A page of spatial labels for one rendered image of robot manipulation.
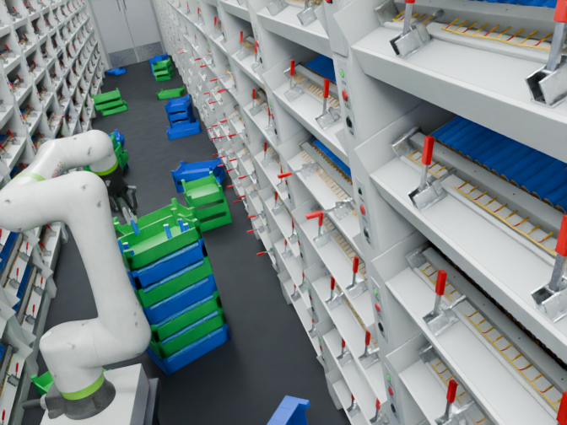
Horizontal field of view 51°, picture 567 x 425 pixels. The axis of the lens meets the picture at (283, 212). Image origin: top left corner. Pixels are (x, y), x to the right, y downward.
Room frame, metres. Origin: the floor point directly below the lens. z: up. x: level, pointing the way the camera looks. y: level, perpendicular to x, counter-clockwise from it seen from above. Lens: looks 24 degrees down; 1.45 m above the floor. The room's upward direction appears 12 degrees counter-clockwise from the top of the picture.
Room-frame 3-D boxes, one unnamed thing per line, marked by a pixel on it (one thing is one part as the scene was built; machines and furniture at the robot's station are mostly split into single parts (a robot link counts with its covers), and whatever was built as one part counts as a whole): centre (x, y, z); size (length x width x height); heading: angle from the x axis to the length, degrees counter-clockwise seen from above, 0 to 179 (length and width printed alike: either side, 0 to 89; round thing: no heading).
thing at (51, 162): (1.77, 0.67, 0.96); 0.36 x 0.11 x 0.11; 2
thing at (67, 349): (1.40, 0.64, 0.52); 0.16 x 0.13 x 0.19; 92
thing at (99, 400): (1.40, 0.71, 0.40); 0.26 x 0.15 x 0.06; 84
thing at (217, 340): (2.09, 0.50, 0.04); 0.30 x 0.20 x 0.08; 121
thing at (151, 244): (2.09, 0.50, 0.52); 0.30 x 0.20 x 0.08; 121
